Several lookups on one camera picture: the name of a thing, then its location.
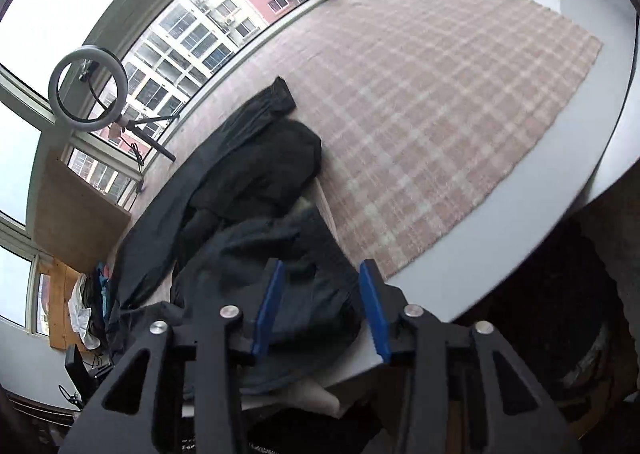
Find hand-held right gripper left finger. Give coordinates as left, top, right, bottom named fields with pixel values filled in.
left=62, top=258, right=286, bottom=454

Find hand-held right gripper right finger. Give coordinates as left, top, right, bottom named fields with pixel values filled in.
left=359, top=259, right=583, bottom=454

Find dark grey pants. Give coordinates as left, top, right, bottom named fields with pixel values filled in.
left=107, top=76, right=363, bottom=395

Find beige cloth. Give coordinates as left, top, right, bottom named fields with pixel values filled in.
left=290, top=379, right=351, bottom=417

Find black garment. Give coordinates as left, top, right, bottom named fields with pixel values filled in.
left=180, top=120, right=323, bottom=249

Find grey sweater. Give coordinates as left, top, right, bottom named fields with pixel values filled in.
left=85, top=274, right=106, bottom=335

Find white garment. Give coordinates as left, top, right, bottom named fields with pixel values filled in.
left=69, top=276, right=101, bottom=350

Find black device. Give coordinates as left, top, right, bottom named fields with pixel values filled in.
left=64, top=344, right=116, bottom=410

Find pine wood board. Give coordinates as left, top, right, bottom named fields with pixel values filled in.
left=47, top=256, right=86, bottom=350

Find pink plaid blanket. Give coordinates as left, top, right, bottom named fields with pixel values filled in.
left=120, top=0, right=603, bottom=279

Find light oak board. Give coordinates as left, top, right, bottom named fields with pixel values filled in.
left=31, top=146, right=132, bottom=259

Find black cable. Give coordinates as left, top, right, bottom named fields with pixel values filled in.
left=127, top=134, right=148, bottom=195

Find ring light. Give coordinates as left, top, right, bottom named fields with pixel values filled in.
left=48, top=46, right=132, bottom=129

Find white window frame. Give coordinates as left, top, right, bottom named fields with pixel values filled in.
left=0, top=0, right=561, bottom=335

